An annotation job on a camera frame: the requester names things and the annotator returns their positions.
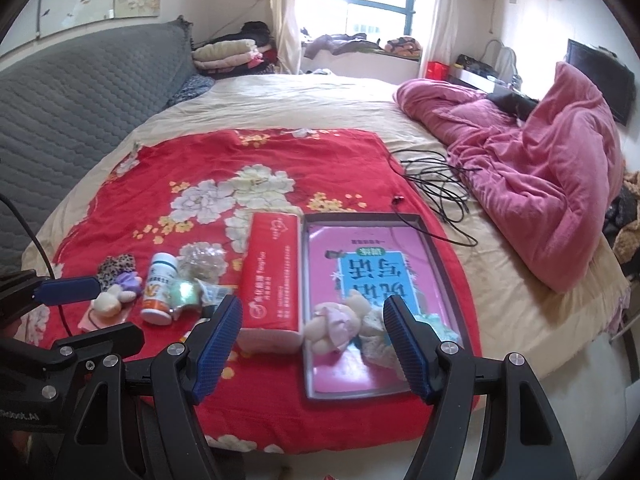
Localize purple scrunchie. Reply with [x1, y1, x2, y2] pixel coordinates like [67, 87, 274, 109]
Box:
[115, 271, 143, 304]

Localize green sponge egg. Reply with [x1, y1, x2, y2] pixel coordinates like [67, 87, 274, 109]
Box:
[169, 278, 202, 312]

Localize white tissue pack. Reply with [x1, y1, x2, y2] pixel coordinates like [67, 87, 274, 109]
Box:
[196, 280, 233, 309]

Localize cream plush bear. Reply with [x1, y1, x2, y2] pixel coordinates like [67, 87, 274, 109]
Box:
[304, 289, 372, 356]

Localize white floral scrunchie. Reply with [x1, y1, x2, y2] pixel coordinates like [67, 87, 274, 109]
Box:
[359, 309, 406, 382]

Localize pink mask in bag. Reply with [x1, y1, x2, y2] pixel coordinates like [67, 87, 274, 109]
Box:
[77, 307, 131, 333]

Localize leopard print scrunchie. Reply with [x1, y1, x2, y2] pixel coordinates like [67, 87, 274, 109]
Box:
[96, 254, 136, 292]

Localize white supplement bottle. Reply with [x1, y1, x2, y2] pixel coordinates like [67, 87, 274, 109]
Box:
[141, 252, 178, 326]

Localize beige bed sheet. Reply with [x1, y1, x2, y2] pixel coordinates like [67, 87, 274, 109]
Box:
[14, 72, 632, 466]

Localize red floral blanket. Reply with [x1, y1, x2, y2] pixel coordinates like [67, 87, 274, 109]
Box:
[14, 127, 484, 456]

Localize clear crumpled plastic bag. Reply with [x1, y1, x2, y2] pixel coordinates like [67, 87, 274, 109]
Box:
[177, 242, 228, 284]

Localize red tissue box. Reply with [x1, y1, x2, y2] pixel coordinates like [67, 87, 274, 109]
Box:
[238, 211, 303, 354]

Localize grey quilted headboard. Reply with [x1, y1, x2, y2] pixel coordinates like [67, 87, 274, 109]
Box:
[1, 18, 195, 254]

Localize pink quilt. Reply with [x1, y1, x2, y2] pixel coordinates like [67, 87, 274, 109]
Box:
[395, 62, 624, 292]

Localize folded clothes pile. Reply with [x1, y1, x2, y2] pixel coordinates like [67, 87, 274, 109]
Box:
[192, 21, 278, 79]

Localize black television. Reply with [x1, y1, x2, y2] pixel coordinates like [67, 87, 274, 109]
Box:
[565, 39, 636, 126]

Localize clothes on window sill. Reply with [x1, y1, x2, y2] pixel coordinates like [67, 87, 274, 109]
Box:
[304, 32, 422, 61]

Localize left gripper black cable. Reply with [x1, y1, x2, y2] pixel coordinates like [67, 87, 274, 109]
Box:
[0, 193, 76, 340]

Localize black cable bundle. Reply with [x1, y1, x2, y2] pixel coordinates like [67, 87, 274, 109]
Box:
[387, 148, 482, 250]

